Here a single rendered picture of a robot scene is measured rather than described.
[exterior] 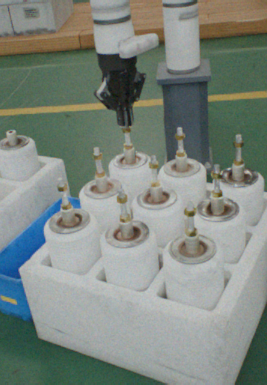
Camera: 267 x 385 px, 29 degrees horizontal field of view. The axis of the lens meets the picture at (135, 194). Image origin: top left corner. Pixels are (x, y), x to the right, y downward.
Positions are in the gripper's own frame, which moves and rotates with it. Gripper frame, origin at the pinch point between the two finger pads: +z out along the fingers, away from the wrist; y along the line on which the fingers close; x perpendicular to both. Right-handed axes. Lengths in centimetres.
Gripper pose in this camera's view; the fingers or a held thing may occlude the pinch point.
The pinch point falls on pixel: (125, 117)
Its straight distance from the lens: 104.0
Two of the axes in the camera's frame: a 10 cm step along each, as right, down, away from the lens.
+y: -6.7, 4.5, -5.9
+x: 7.4, 2.8, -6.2
